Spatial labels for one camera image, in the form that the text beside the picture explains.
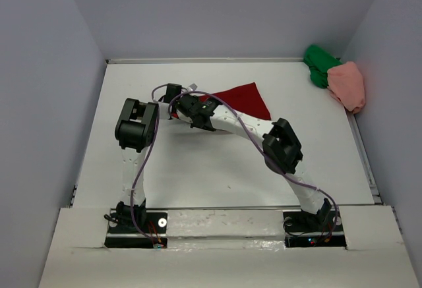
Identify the red t shirt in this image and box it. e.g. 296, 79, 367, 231
213, 83, 271, 121

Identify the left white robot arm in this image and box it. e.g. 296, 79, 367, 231
112, 84, 186, 234

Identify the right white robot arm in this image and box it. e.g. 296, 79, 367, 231
169, 91, 338, 237

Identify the green t shirt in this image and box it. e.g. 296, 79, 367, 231
303, 45, 342, 89

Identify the pink t shirt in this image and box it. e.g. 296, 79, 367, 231
327, 61, 365, 114

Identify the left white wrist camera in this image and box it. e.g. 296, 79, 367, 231
187, 84, 197, 92

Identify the aluminium rail frame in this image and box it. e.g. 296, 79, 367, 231
105, 57, 303, 65

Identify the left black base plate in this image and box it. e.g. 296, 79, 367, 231
104, 210, 168, 249

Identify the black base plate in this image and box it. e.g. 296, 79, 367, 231
104, 210, 168, 249
283, 210, 347, 248

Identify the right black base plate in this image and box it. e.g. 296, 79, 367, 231
283, 210, 347, 248

